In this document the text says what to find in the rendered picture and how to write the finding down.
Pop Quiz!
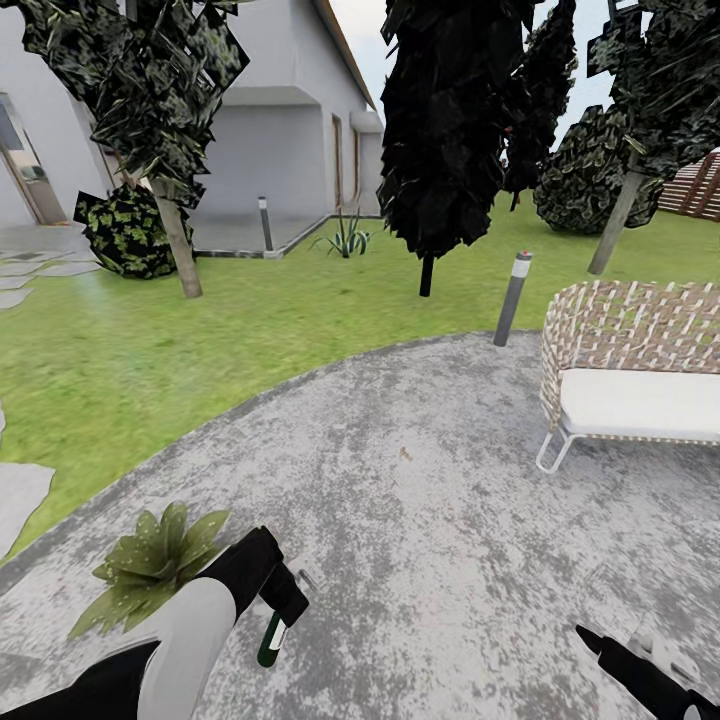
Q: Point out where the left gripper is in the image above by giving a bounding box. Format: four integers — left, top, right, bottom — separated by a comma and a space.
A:
259, 566, 309, 629

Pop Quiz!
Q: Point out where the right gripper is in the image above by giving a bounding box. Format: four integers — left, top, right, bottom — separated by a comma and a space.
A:
576, 625, 673, 720

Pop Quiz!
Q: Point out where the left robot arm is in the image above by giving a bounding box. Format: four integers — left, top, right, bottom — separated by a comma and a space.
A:
0, 526, 329, 720

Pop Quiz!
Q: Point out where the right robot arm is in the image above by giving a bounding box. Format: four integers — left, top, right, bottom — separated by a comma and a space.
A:
576, 625, 720, 720

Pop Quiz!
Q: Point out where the insectifuge atomizer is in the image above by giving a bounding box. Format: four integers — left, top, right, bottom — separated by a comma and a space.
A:
256, 611, 289, 667

